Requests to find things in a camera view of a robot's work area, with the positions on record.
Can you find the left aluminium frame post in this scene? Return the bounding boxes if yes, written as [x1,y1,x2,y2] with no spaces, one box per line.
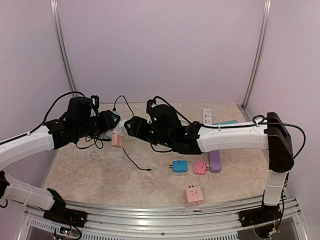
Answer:
[49,0,81,97]

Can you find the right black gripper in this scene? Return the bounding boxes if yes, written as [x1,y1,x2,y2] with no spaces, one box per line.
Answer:
[124,115,173,148]

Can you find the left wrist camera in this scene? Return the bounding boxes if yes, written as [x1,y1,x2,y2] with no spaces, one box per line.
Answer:
[90,95,100,110]

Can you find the aluminium frame post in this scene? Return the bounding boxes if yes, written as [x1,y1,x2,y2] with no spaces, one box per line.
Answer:
[49,0,81,97]
[241,0,272,110]

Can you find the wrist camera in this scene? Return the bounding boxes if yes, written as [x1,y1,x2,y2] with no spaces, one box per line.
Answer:
[146,99,158,116]
[90,95,100,110]

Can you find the blue plug adapter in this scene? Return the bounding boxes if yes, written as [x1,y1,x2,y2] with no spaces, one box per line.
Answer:
[169,159,188,173]

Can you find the white cube socket adapter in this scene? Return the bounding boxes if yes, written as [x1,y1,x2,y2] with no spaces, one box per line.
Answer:
[105,119,127,138]

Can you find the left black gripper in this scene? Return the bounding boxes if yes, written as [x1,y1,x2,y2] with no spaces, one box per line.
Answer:
[74,109,120,139]

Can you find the pink socket adapter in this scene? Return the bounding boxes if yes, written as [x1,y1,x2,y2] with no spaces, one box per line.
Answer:
[192,160,207,176]

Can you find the purple power strip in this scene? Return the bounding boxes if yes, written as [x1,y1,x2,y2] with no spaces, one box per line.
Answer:
[208,150,222,173]

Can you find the teal power strip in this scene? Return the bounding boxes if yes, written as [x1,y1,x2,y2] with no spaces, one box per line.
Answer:
[213,120,238,125]

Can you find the right aluminium frame post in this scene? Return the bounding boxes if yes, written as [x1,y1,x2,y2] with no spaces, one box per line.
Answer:
[241,0,272,110]

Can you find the pink cube socket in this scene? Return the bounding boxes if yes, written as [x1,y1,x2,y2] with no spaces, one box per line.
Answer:
[184,185,204,207]

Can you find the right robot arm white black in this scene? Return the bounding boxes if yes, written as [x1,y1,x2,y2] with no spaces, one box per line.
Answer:
[118,100,295,222]

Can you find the front aluminium rail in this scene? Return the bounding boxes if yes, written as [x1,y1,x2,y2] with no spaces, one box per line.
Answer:
[17,197,310,240]

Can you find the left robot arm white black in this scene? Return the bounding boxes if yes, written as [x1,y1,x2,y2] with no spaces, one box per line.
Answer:
[0,94,121,223]

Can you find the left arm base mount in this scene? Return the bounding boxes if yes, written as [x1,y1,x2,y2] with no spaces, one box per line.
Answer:
[43,188,88,228]

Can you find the pink charger plug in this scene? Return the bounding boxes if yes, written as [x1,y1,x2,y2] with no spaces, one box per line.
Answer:
[111,133,123,148]

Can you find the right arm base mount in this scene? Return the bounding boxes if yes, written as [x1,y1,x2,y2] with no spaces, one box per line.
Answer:
[238,189,284,227]

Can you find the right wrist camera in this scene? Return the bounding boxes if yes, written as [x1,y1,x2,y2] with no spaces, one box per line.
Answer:
[146,99,158,116]

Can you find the white power strip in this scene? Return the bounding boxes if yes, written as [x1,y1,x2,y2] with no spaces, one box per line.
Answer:
[203,108,212,125]

